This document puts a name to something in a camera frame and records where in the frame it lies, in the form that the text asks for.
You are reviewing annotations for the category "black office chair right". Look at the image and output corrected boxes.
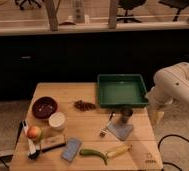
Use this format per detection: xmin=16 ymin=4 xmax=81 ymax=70
xmin=159 ymin=0 xmax=189 ymax=22

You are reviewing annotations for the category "white paper cup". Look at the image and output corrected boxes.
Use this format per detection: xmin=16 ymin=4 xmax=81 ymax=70
xmin=48 ymin=112 xmax=66 ymax=130

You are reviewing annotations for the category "blue sponge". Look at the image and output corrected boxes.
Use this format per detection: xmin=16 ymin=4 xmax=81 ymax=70
xmin=61 ymin=138 xmax=82 ymax=162

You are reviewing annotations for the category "black office chair left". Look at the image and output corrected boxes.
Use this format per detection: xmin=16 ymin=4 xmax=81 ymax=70
xmin=14 ymin=0 xmax=42 ymax=11

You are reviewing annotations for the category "wooden block brush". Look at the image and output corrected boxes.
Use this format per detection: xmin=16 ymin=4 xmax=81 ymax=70
xmin=41 ymin=135 xmax=66 ymax=152

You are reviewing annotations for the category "yellow corn cob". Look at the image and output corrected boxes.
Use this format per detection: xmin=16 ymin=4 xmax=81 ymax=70
xmin=106 ymin=145 xmax=131 ymax=158

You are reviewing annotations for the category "metal fork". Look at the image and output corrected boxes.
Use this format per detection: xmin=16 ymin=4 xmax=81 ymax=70
xmin=99 ymin=111 xmax=115 ymax=137

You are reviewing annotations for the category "metal cup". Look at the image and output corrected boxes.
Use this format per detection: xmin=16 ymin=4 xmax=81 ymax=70
xmin=121 ymin=106 xmax=133 ymax=124

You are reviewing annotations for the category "white black handled brush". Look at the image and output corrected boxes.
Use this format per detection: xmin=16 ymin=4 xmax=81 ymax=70
xmin=22 ymin=121 xmax=40 ymax=160

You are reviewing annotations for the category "black office chair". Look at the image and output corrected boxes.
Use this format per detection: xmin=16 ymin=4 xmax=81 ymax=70
xmin=159 ymin=0 xmax=189 ymax=22
xmin=14 ymin=0 xmax=42 ymax=11
xmin=117 ymin=0 xmax=146 ymax=23

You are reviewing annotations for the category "black cable right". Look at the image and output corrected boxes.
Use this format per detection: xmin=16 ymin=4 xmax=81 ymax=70
xmin=157 ymin=133 xmax=189 ymax=171

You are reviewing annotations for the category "red yellow apple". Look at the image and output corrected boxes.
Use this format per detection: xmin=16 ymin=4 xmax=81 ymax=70
xmin=27 ymin=126 xmax=42 ymax=141

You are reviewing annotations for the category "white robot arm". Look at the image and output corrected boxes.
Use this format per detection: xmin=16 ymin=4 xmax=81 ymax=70
xmin=146 ymin=62 xmax=189 ymax=127

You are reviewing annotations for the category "dark red bowl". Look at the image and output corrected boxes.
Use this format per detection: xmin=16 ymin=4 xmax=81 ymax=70
xmin=32 ymin=97 xmax=58 ymax=119

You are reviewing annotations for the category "grey blue cloth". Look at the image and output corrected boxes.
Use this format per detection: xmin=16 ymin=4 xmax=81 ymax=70
xmin=107 ymin=122 xmax=133 ymax=141

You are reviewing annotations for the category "green plastic tray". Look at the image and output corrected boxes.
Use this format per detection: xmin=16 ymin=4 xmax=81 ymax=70
xmin=97 ymin=74 xmax=148 ymax=108

